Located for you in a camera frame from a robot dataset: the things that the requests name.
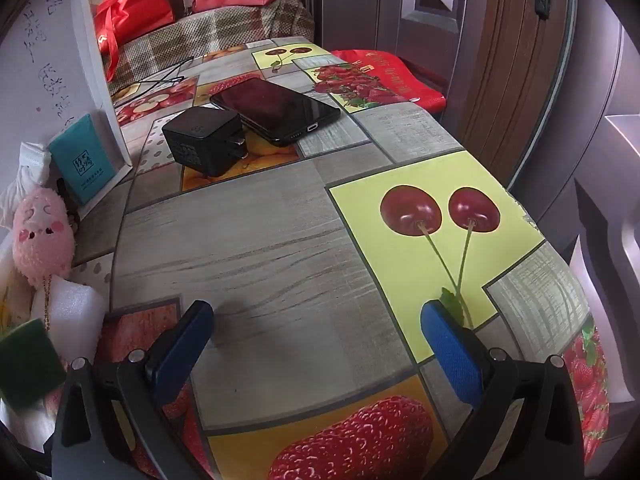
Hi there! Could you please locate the white foam block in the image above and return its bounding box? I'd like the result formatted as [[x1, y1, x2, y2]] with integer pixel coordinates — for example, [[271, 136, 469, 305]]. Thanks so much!
[[49, 275, 107, 363]]

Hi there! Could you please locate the green yellow sponge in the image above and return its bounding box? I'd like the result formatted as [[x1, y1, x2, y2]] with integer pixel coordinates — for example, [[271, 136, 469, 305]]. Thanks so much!
[[0, 318, 66, 411]]

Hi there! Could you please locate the pink plush toy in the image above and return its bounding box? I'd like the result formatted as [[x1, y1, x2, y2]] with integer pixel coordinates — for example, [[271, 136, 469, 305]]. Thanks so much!
[[12, 188, 75, 289]]

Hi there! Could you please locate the teal tissue pack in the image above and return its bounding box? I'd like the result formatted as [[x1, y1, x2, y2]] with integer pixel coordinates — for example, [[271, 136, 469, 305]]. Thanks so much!
[[49, 114, 116, 205]]

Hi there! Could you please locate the fruit pattern tablecloth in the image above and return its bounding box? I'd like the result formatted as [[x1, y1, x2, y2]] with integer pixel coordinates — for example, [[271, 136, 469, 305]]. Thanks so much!
[[98, 37, 610, 479]]

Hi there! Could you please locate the black power adapter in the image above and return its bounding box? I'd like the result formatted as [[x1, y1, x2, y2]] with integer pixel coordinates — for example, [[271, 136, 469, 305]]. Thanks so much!
[[162, 106, 248, 177]]

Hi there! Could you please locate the black smartphone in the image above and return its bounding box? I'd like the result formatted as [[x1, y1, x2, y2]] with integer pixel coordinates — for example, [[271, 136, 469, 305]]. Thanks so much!
[[209, 78, 341, 148]]

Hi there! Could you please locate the red bag beside table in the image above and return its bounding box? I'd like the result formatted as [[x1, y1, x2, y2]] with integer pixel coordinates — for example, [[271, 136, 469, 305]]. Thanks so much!
[[332, 49, 447, 114]]

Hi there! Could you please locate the white cardboard tray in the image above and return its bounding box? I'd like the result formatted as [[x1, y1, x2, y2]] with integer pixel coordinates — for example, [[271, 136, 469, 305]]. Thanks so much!
[[1, 0, 132, 228]]

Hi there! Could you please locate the red tote bag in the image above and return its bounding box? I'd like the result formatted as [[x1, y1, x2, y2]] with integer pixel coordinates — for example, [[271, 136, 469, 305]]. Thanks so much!
[[93, 0, 175, 81]]

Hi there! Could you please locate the plaid blanket bundle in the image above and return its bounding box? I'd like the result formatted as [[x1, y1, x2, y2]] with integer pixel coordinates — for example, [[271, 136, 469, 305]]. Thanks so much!
[[107, 0, 314, 93]]

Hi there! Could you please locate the black cable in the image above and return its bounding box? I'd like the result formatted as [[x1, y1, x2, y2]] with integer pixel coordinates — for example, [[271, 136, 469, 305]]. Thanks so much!
[[113, 55, 196, 103]]

